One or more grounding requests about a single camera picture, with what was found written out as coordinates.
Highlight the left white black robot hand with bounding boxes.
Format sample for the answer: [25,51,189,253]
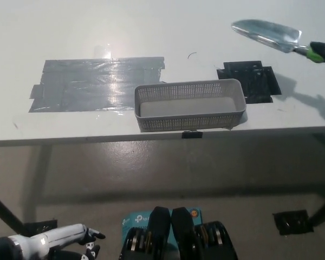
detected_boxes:
[47,223,106,260]

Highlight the garden trowel green black handle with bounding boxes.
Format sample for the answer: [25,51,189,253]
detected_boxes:
[231,19,325,63]

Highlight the black robot body blocks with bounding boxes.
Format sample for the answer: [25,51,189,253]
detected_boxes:
[118,206,238,260]

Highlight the black floor tape patch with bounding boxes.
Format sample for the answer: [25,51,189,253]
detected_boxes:
[23,219,57,236]
[272,210,314,236]

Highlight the black table leg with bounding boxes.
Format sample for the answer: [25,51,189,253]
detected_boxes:
[310,193,325,227]
[0,189,25,233]

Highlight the teal tp-link box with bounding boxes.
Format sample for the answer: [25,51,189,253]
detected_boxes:
[121,207,203,247]

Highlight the grey perforated plastic basket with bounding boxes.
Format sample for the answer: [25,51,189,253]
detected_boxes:
[134,78,246,133]

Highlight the small black tape strip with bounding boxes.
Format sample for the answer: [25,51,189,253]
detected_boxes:
[181,130,204,140]

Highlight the grey duct tape patch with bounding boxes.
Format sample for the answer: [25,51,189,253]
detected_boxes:
[28,56,167,114]

